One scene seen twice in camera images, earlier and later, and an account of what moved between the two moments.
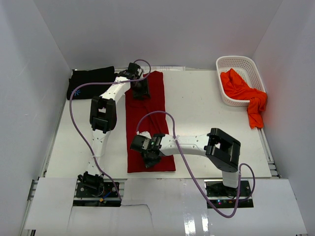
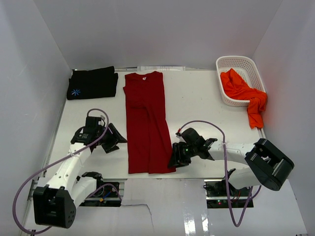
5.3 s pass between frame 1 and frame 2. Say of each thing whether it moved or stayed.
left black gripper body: moved
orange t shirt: stayed
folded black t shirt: stayed
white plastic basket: stayed
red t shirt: stayed
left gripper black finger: moved
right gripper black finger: moved
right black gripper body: moved
